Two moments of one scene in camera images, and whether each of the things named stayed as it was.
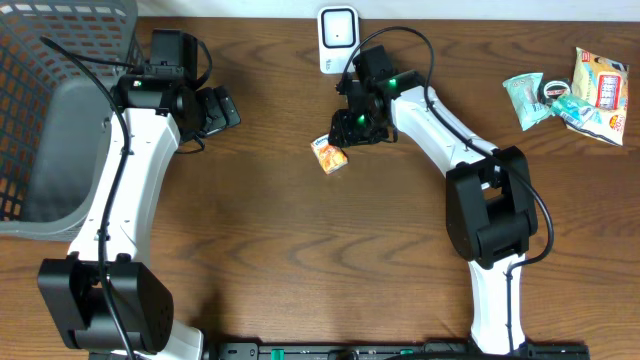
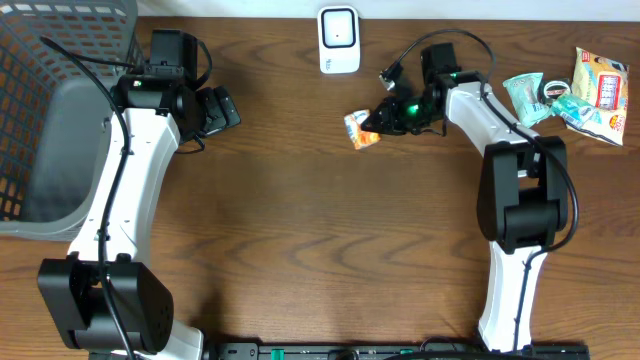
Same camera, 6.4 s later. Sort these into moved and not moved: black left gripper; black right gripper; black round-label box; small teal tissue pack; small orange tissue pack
Moved: black right gripper; small orange tissue pack
Not moved: small teal tissue pack; black round-label box; black left gripper
